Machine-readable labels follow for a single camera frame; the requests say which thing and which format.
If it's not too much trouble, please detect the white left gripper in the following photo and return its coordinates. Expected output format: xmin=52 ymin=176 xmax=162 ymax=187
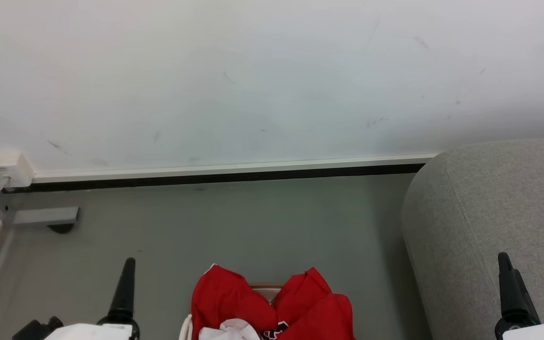
xmin=45 ymin=257 xmax=141 ymax=340

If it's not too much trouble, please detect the red jersey garment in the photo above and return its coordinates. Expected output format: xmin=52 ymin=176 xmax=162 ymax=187
xmin=191 ymin=264 xmax=356 ymax=340

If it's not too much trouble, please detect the white and black baseboard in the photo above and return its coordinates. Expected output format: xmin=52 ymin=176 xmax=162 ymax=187
xmin=2 ymin=153 xmax=439 ymax=194

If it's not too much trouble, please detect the grey metal floor bracket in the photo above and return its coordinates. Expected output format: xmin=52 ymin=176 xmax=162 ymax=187
xmin=11 ymin=206 xmax=80 ymax=234

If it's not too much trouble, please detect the grey fabric sofa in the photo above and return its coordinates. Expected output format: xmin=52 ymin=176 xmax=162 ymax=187
xmin=400 ymin=137 xmax=544 ymax=340

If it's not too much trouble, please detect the white laundry basket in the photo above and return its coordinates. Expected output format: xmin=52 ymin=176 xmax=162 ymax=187
xmin=179 ymin=282 xmax=284 ymax=340

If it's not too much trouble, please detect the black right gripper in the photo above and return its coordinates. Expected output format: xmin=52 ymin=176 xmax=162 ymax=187
xmin=494 ymin=252 xmax=544 ymax=340

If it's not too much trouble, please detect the white wall socket box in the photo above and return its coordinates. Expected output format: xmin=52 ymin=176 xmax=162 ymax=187
xmin=0 ymin=151 xmax=34 ymax=189

